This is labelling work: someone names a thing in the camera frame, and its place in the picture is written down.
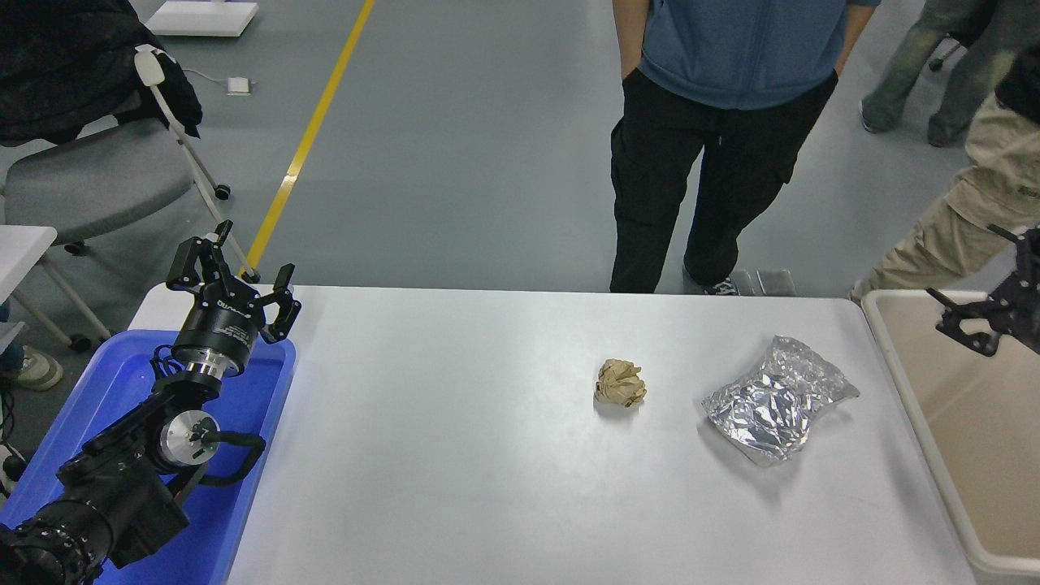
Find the person's shoe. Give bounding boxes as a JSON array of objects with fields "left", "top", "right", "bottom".
[{"left": 0, "top": 301, "right": 64, "bottom": 391}]

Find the person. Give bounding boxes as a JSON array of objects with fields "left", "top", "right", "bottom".
[
  {"left": 609, "top": 0, "right": 882, "bottom": 296},
  {"left": 860, "top": 0, "right": 1016, "bottom": 149},
  {"left": 849, "top": 41, "right": 1040, "bottom": 303}
]

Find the black cable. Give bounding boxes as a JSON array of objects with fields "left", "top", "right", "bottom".
[{"left": 0, "top": 382, "right": 29, "bottom": 496}]

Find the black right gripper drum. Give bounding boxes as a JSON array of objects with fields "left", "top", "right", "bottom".
[{"left": 1012, "top": 302, "right": 1040, "bottom": 356}]

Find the small white table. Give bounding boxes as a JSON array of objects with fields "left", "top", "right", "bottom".
[{"left": 0, "top": 225, "right": 113, "bottom": 352}]

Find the crumpled silver foil tray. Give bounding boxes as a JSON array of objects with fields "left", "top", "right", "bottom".
[{"left": 703, "top": 335, "right": 860, "bottom": 466}]

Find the blue plastic tray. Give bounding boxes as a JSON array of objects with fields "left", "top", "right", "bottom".
[{"left": 0, "top": 329, "right": 297, "bottom": 585}]

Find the white power adapter with cable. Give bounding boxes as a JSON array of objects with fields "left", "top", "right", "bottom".
[{"left": 183, "top": 67, "right": 254, "bottom": 97}]

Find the large pale bin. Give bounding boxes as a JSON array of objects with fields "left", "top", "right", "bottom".
[{"left": 861, "top": 290, "right": 1040, "bottom": 582}]

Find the white flat board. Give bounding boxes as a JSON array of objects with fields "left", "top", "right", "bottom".
[{"left": 146, "top": 0, "right": 261, "bottom": 37}]

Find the crumpled tan paper ball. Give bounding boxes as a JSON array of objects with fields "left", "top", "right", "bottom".
[{"left": 595, "top": 359, "right": 648, "bottom": 410}]

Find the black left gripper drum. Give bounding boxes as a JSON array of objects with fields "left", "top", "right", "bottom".
[{"left": 174, "top": 280, "right": 267, "bottom": 368}]

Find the black jacket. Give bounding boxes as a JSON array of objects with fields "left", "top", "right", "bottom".
[{"left": 0, "top": 0, "right": 202, "bottom": 147}]

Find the grey office chair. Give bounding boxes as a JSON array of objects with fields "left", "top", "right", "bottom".
[{"left": 0, "top": 45, "right": 261, "bottom": 284}]

